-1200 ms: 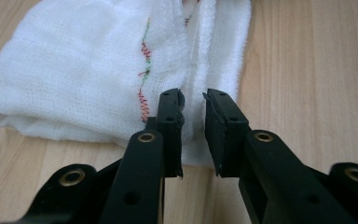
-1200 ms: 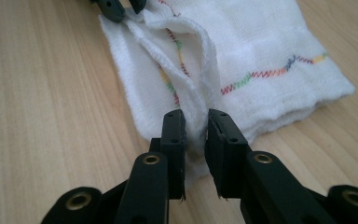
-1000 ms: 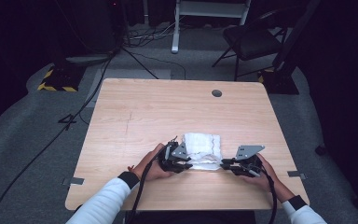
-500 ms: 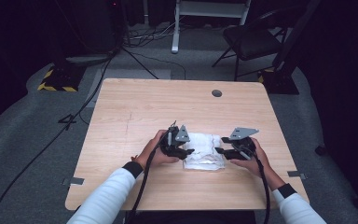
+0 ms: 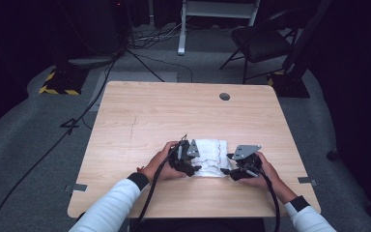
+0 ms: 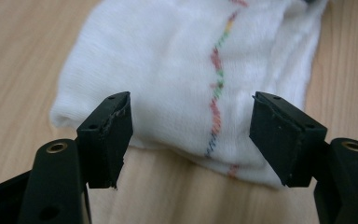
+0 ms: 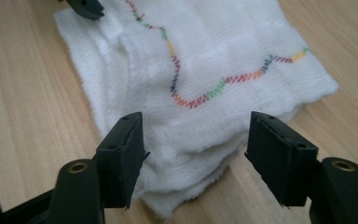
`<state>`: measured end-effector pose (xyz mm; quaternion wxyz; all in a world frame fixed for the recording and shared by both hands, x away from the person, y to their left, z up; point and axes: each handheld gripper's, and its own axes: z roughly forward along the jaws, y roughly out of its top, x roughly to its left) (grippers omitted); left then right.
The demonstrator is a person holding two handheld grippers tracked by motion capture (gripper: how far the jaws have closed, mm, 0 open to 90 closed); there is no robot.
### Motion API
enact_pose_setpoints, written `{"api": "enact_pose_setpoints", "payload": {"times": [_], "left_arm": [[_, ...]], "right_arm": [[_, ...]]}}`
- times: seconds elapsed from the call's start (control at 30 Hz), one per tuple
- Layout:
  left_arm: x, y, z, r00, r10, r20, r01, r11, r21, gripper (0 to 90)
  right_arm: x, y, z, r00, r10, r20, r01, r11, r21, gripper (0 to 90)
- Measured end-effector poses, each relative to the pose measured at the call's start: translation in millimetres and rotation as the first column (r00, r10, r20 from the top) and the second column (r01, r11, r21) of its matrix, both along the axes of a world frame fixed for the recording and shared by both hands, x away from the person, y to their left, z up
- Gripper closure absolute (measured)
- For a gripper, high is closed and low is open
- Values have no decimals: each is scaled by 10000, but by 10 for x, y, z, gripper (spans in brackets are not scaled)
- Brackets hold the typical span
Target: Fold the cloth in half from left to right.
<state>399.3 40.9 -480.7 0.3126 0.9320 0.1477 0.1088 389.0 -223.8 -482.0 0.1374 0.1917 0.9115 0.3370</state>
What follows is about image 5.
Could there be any grey tape strip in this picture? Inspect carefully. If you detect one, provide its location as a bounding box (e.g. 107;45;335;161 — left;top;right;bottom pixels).
297;176;319;188
64;182;89;193

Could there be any black stand with striped base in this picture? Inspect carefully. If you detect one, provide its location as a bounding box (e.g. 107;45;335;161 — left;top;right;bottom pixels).
38;47;124;97
266;0;333;99

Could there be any right hand-held gripper black cable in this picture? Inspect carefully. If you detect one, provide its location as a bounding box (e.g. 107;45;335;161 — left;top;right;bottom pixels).
246;168;281;232

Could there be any thin black floor cable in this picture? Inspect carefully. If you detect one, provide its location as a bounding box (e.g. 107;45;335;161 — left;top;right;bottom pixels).
134;52;194;83

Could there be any long black floor cable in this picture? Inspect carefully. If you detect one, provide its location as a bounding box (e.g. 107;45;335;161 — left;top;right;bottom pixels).
0;57;119;232

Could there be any white metal desk frame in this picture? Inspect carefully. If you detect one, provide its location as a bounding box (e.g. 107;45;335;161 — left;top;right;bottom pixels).
177;0;262;57

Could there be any person's right hand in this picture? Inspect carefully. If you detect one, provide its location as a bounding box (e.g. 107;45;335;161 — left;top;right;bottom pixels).
239;152;285;194

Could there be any person's left hand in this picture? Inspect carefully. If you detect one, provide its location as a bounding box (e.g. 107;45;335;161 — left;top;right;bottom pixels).
136;140;188;183

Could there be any black caster wheel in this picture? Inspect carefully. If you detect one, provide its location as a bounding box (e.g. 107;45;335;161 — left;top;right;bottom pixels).
326;147;340;162

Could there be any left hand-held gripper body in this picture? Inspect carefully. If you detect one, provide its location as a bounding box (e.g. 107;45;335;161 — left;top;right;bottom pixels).
168;138;202;177

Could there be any left hand-held gripper black cable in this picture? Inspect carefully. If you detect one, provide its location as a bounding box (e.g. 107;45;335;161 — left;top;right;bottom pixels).
130;134;188;232

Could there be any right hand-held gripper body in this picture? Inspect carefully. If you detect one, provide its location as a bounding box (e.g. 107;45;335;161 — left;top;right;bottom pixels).
230;144;264;182

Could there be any bundle of floor cables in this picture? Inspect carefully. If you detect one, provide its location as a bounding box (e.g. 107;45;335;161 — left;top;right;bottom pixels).
127;21;188;50

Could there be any white towel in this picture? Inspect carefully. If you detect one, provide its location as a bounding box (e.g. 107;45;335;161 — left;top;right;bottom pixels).
191;138;235;179

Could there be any black folding chair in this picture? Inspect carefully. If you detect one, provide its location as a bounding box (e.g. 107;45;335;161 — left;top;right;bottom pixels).
218;7;304;85

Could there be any hand-held gripper black cable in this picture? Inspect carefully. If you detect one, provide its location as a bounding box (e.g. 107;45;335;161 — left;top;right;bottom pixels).
130;134;188;232
246;168;281;232

